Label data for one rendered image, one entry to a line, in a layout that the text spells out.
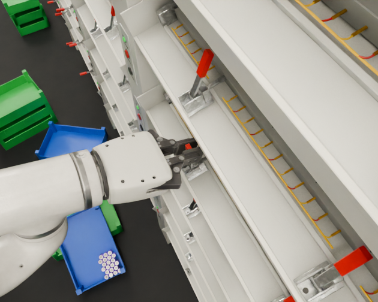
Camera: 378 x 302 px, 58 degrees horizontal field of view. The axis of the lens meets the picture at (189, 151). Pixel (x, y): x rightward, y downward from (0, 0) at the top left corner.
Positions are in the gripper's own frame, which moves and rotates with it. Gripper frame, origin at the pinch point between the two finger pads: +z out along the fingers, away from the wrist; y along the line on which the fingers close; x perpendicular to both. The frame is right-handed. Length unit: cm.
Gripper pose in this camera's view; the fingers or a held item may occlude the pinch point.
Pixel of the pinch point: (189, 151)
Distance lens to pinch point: 56.5
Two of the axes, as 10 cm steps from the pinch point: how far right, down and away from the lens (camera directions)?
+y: 4.5, 7.5, -4.8
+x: 2.1, -6.1, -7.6
